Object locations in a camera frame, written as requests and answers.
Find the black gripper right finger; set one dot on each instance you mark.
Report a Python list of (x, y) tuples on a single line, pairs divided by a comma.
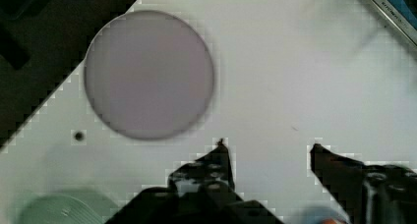
[(369, 194)]

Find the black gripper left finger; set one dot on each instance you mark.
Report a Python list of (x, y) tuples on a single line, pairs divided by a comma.
[(191, 181)]

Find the black toaster oven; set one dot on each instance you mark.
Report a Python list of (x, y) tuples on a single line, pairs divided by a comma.
[(402, 14)]

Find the green cup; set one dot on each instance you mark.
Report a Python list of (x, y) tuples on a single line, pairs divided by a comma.
[(74, 206)]

